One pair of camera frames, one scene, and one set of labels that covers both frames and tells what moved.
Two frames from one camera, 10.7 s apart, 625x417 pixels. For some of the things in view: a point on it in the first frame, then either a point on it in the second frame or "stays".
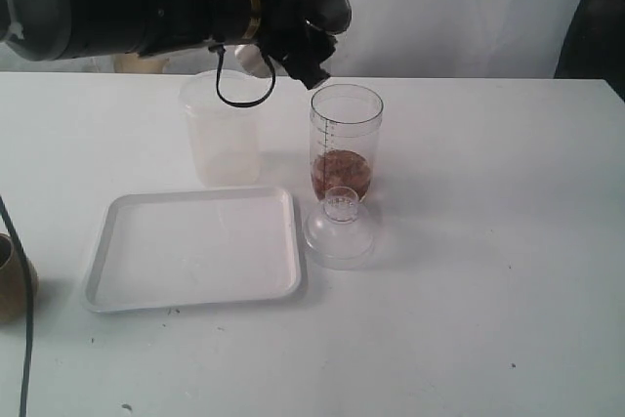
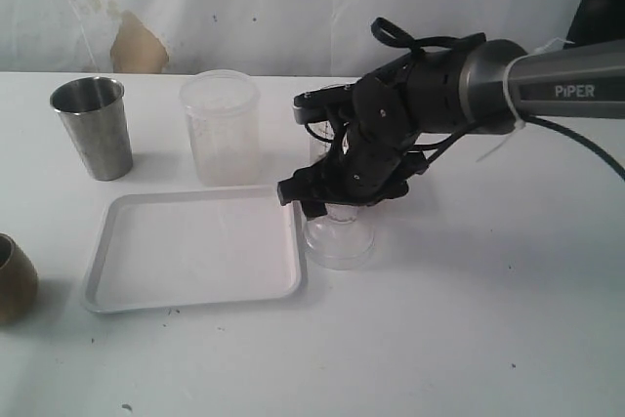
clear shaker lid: [340, 234] stays
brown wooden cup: [13, 287] stays
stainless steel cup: [253, 60] → [93, 110]
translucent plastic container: [227, 142] stays
